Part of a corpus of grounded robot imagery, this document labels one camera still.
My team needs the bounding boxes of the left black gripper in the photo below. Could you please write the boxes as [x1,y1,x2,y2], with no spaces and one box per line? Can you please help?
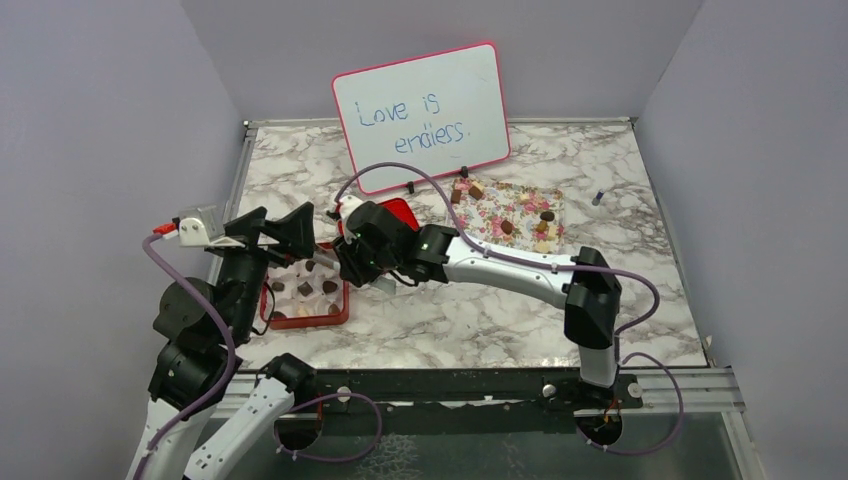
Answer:
[211,200,316,341]

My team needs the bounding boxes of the red box lid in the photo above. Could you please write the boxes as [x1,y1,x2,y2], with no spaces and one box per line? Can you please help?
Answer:
[347,198,420,240]

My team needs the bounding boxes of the dark square chocolate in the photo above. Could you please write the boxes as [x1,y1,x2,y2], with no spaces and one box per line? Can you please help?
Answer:
[297,282,314,297]

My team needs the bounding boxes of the dark oval chocolate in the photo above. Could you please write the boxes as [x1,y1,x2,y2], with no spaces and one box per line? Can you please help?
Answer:
[322,281,339,294]

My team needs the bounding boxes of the metal tongs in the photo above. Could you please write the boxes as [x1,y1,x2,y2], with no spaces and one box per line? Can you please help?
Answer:
[313,254,397,295]

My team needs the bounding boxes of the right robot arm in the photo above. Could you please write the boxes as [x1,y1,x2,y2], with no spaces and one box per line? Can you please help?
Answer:
[333,196,622,407]

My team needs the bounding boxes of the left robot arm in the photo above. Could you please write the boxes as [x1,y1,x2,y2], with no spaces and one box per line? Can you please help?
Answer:
[127,202,317,479]

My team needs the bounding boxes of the red chocolate box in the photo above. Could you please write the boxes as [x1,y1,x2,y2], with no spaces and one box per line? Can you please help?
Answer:
[254,243,350,334]

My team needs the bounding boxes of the tan block chocolate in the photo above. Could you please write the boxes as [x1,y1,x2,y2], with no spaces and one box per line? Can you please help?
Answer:
[468,185,484,200]

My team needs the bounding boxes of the white heart chocolate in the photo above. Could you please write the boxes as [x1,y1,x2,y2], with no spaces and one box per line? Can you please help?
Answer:
[533,241,551,254]

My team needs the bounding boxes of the black whiteboard stand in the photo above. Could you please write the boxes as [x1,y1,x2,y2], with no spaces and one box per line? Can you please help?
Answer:
[405,166,469,194]

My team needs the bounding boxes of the floral serving tray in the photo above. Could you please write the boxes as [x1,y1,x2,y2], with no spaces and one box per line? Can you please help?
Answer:
[448,178,566,254]

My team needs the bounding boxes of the small blue marker cap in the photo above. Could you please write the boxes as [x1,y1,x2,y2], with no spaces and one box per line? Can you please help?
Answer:
[592,190,606,206]

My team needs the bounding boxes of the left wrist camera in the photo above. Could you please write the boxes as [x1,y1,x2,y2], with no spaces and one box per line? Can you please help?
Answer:
[152,205,245,248]

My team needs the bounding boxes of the white board pink frame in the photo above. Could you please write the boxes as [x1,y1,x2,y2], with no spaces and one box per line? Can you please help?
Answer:
[331,42,511,195]

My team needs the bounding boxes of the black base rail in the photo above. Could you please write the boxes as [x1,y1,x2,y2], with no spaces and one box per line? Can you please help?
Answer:
[315,367,643,435]

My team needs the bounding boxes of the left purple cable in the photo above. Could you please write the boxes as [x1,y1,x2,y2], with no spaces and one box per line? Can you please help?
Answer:
[132,233,238,480]

